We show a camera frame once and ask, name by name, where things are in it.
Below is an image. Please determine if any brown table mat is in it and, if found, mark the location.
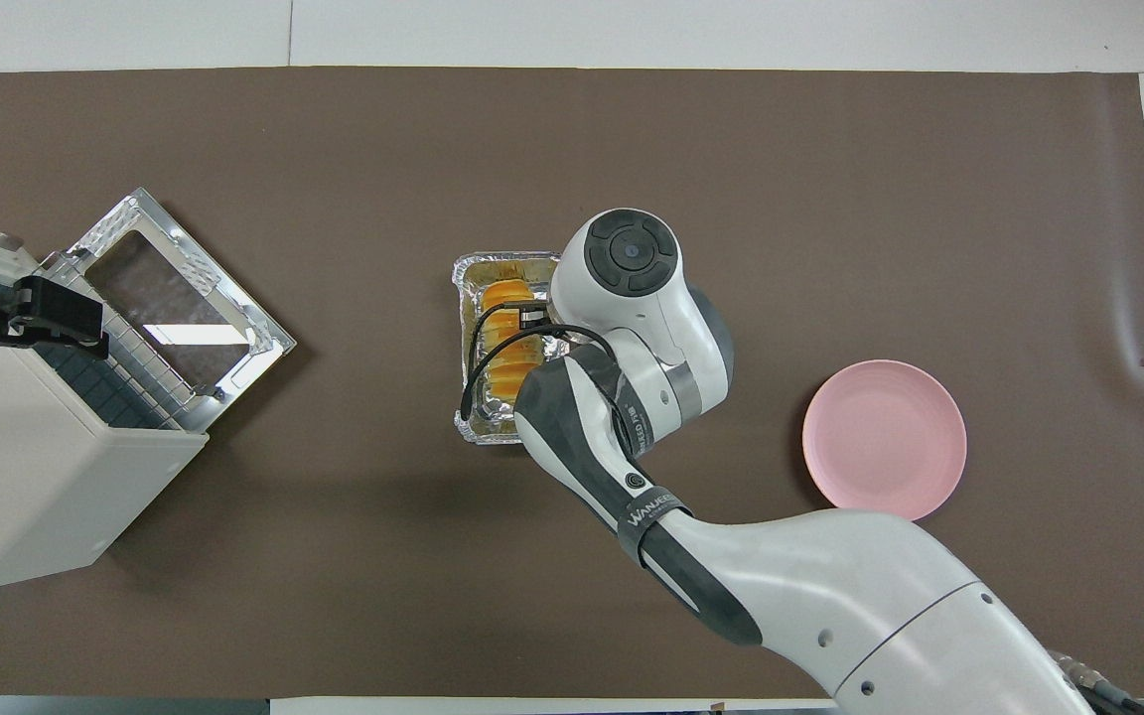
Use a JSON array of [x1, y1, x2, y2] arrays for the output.
[[0, 67, 1144, 699]]

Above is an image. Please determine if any glass oven door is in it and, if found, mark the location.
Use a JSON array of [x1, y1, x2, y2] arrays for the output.
[[66, 187, 297, 433]]

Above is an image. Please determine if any metal oven wire rack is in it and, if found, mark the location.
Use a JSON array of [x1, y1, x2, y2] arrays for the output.
[[36, 253, 198, 430]]

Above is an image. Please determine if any aluminium foil tray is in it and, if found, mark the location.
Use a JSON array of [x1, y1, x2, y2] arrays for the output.
[[451, 250, 575, 446]]

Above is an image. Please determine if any pink round plate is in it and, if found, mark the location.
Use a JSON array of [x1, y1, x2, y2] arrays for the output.
[[802, 359, 968, 524]]

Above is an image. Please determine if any golden bread loaf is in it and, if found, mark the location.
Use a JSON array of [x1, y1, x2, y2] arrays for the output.
[[478, 280, 545, 408]]

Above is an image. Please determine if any white toaster oven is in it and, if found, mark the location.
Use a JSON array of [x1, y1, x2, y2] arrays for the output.
[[0, 220, 211, 595]]

